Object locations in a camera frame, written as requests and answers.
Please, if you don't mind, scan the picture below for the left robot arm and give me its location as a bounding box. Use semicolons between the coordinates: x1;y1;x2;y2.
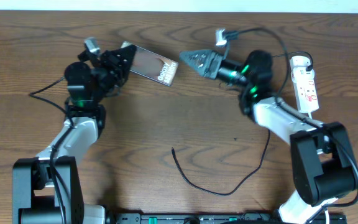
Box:
12;39;137;223

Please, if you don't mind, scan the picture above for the right black camera cable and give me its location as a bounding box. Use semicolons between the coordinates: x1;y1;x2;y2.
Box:
224;27;358;208

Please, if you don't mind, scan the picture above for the white power strip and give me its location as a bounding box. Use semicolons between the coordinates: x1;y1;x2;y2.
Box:
291;67;319;113

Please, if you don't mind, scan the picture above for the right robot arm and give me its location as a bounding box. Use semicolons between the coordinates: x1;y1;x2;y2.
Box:
180;50;358;223

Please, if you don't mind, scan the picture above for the black camera cable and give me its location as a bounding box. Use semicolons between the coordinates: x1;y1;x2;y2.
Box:
29;76;74;224
224;27;358;208

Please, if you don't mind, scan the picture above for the left black camera cable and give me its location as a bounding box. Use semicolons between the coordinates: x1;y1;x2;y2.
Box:
29;76;74;224

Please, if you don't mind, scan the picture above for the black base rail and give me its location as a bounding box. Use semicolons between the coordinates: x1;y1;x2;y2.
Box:
115;212;347;224

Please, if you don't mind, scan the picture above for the black USB charging cable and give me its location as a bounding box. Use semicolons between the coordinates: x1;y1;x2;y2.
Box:
170;51;314;197

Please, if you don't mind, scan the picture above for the white power strip cord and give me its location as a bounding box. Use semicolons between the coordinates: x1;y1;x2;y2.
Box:
306;112;330;224

